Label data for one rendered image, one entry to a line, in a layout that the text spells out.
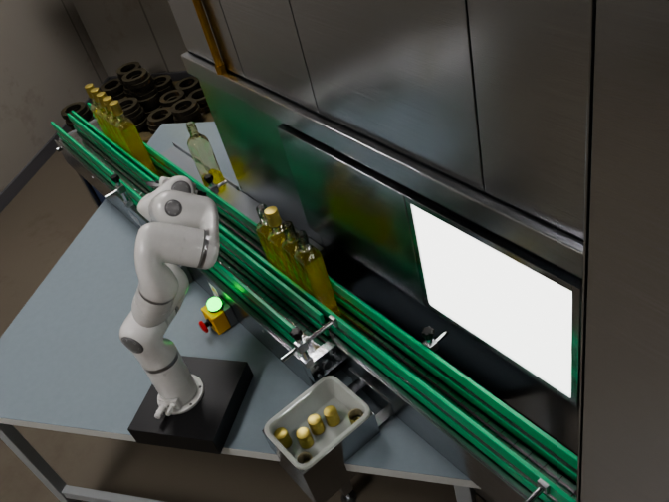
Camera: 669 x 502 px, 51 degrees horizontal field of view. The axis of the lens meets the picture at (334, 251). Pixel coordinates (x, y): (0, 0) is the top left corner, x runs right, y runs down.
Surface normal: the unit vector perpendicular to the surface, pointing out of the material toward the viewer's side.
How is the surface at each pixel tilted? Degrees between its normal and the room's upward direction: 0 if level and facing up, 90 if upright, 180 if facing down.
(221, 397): 1
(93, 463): 0
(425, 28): 90
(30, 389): 0
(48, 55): 90
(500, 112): 90
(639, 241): 90
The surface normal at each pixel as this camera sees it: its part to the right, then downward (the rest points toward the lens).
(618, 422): -0.76, 0.55
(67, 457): -0.22, -0.72
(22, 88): 0.94, 0.03
